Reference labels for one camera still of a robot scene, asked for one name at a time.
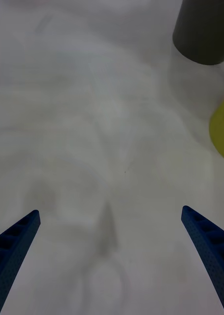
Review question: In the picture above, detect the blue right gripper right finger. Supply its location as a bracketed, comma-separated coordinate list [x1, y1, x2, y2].
[181, 205, 224, 315]

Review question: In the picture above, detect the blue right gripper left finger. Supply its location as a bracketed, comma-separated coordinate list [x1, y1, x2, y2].
[0, 209, 41, 315]

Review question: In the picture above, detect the yellow-green plastic waste bin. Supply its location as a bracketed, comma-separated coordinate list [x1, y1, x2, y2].
[209, 94, 224, 163]

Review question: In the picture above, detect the grey plastic waste bin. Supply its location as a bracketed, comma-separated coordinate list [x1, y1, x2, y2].
[172, 0, 224, 66]

